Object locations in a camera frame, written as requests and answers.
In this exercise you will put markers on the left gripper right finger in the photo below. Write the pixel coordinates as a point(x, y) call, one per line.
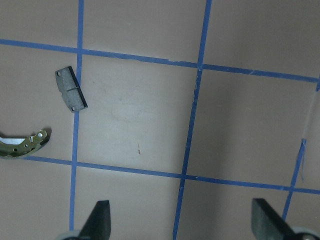
point(266, 224)

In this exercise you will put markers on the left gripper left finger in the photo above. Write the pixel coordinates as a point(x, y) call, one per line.
point(98, 224)

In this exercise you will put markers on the olive brake shoe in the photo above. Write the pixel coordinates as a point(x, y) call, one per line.
point(18, 146)

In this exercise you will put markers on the black brake pad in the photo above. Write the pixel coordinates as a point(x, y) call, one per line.
point(70, 90)

